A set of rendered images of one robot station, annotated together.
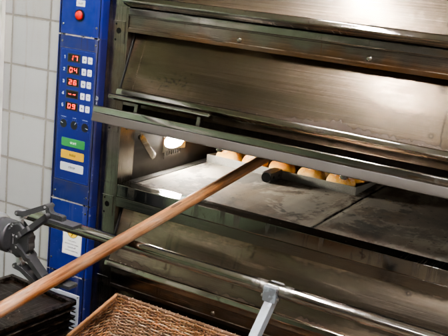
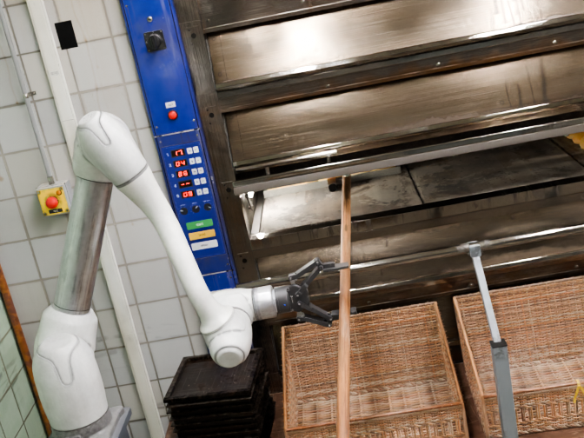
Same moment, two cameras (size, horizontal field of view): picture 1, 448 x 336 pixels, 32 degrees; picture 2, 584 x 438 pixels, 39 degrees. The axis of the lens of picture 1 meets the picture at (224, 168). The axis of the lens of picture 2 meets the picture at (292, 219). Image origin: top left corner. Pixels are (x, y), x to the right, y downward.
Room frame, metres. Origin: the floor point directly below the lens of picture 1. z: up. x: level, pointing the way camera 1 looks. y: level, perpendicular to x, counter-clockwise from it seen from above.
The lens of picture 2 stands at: (-0.31, 1.25, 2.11)
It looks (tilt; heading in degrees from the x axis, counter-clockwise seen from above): 18 degrees down; 336
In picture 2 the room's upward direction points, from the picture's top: 12 degrees counter-clockwise
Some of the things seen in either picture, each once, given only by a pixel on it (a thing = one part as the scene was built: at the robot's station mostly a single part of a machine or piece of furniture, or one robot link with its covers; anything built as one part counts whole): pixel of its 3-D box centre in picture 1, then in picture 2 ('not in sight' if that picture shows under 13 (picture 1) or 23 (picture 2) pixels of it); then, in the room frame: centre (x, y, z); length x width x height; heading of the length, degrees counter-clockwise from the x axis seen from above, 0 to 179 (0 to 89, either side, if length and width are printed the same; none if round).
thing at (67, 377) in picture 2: not in sight; (67, 375); (1.76, 1.06, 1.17); 0.18 x 0.16 x 0.22; 172
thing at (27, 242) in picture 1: (16, 237); (292, 297); (1.64, 0.45, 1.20); 0.09 x 0.07 x 0.08; 63
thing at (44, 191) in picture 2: not in sight; (56, 198); (2.48, 0.86, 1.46); 0.10 x 0.07 x 0.10; 62
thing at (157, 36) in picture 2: not in sight; (152, 34); (2.26, 0.47, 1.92); 0.06 x 0.04 x 0.11; 62
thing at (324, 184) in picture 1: (299, 165); (329, 170); (2.67, -0.26, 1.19); 0.55 x 0.36 x 0.03; 63
